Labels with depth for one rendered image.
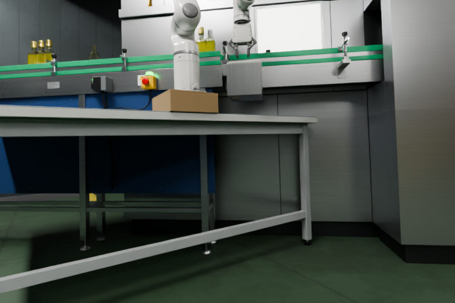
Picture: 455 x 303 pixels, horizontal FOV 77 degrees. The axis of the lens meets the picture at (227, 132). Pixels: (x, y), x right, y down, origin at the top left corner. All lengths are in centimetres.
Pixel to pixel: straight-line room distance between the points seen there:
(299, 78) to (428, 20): 66
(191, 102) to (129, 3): 123
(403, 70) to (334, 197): 83
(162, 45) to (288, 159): 115
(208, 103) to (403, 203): 105
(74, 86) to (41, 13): 234
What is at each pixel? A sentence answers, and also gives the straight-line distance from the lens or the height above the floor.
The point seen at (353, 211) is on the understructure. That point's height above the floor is 17.
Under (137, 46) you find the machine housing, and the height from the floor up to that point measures 130.
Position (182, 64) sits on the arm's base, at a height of 97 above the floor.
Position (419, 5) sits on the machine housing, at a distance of 178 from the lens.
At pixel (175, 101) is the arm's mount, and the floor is 79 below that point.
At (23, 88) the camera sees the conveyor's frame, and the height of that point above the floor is 98.
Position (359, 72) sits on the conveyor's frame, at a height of 98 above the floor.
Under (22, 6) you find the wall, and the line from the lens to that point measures 423.
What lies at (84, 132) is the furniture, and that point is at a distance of 116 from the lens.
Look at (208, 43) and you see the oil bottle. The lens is 181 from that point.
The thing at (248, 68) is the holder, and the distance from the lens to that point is 142.
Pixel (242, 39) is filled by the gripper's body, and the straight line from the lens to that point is 151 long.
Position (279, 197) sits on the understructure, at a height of 25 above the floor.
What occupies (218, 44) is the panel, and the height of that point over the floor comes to 126.
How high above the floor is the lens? 62
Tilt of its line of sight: 2 degrees up
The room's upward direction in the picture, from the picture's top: 2 degrees counter-clockwise
